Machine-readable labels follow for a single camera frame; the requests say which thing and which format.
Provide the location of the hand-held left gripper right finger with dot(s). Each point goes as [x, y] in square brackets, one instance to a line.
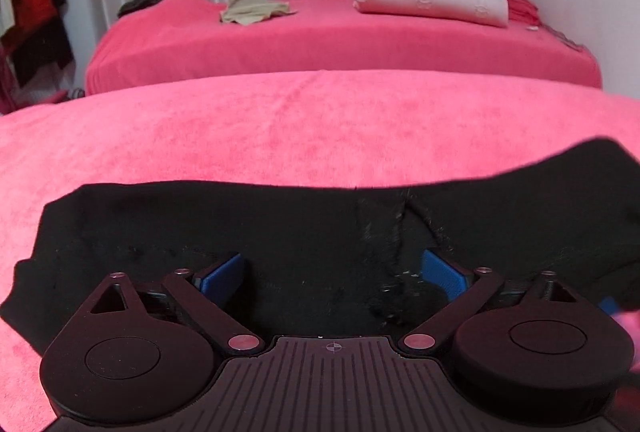
[442, 274]

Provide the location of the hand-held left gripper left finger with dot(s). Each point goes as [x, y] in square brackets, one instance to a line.
[220, 277]

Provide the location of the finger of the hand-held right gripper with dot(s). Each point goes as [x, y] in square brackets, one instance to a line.
[607, 306]

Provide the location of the bed with red cover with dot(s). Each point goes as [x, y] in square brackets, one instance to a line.
[320, 42]

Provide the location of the folded red blanket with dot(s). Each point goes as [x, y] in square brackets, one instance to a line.
[522, 4]

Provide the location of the olive green cloth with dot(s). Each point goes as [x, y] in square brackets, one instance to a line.
[250, 9]

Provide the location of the hanging clothes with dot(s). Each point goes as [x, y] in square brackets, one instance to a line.
[35, 12]

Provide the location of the black knit pants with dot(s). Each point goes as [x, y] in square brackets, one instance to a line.
[310, 232]

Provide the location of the pink fleece blanket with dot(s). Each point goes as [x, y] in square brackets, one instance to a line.
[280, 127]

